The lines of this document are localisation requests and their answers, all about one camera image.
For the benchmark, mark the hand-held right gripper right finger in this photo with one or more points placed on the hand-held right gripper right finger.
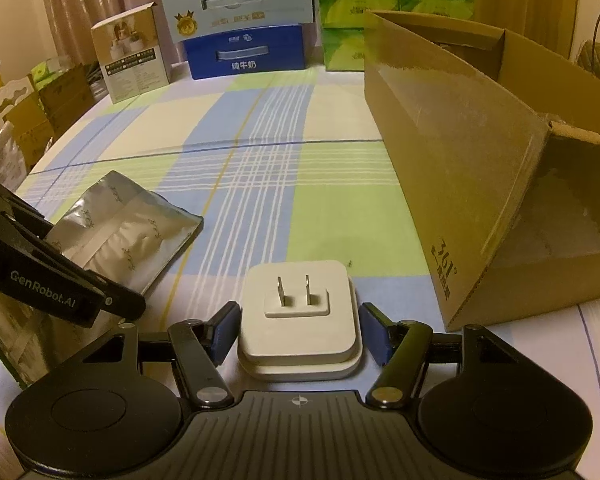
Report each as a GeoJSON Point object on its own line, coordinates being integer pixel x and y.
{"type": "Point", "coordinates": [375, 332]}

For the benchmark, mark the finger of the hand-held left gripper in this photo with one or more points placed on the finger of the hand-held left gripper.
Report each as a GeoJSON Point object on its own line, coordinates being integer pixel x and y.
{"type": "Point", "coordinates": [20, 205]}
{"type": "Point", "coordinates": [127, 306]}

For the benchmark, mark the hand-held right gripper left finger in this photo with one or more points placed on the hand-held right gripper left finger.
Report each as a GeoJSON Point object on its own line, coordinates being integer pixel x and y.
{"type": "Point", "coordinates": [225, 332]}

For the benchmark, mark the white charger plug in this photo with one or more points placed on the white charger plug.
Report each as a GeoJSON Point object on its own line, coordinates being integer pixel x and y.
{"type": "Point", "coordinates": [300, 330]}

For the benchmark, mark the silver foil bag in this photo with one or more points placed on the silver foil bag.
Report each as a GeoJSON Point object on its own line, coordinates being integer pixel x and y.
{"type": "Point", "coordinates": [130, 230]}

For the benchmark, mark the brown cardboard box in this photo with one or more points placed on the brown cardboard box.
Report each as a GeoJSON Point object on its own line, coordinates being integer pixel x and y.
{"type": "Point", "coordinates": [455, 160]}

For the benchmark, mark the plaid tablecloth covered desktop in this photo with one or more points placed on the plaid tablecloth covered desktop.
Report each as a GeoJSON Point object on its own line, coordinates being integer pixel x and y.
{"type": "Point", "coordinates": [280, 160]}

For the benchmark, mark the white plastic bag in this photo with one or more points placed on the white plastic bag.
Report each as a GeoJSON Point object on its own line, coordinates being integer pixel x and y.
{"type": "Point", "coordinates": [5, 160]}

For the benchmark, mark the large brown storage carton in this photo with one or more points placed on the large brown storage carton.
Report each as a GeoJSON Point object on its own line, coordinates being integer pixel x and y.
{"type": "Point", "coordinates": [60, 105]}

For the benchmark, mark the white die-cut cardboard flap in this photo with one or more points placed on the white die-cut cardboard flap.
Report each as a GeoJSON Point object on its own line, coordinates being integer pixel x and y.
{"type": "Point", "coordinates": [10, 97]}

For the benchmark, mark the green tissue pack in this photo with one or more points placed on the green tissue pack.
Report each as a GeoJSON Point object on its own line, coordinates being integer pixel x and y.
{"type": "Point", "coordinates": [50, 71]}

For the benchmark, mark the white product box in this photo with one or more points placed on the white product box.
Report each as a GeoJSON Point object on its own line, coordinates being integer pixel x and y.
{"type": "Point", "coordinates": [135, 75]}

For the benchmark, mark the dark blue milk carton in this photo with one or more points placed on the dark blue milk carton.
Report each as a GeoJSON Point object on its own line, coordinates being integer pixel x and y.
{"type": "Point", "coordinates": [205, 57]}

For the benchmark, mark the light blue milk carton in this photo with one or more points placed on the light blue milk carton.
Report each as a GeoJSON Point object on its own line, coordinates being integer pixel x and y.
{"type": "Point", "coordinates": [285, 5]}

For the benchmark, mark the stack of green tissue packs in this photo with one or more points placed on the stack of green tissue packs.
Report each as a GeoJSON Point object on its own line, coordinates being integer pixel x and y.
{"type": "Point", "coordinates": [355, 0]}

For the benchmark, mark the wooden door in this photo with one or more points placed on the wooden door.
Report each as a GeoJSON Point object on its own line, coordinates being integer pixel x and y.
{"type": "Point", "coordinates": [530, 0]}

